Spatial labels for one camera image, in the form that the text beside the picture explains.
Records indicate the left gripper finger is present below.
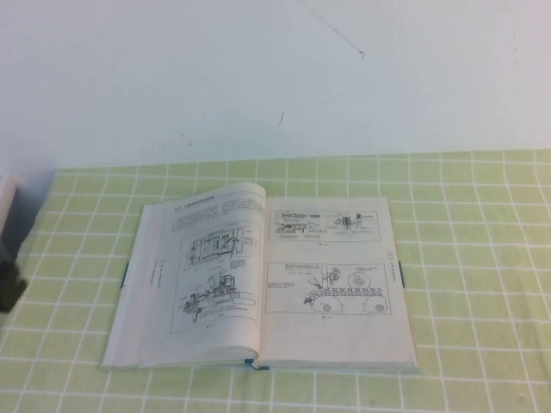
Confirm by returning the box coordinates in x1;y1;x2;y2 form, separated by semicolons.
0;277;30;314
0;259;23;283

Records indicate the illustrated technical book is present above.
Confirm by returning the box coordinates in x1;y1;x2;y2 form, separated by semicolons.
99;180;421;374

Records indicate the beige board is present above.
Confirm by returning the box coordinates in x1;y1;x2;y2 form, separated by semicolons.
0;171;19;240

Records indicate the green white checked tablecloth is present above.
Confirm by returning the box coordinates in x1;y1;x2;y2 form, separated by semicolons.
0;148;551;413

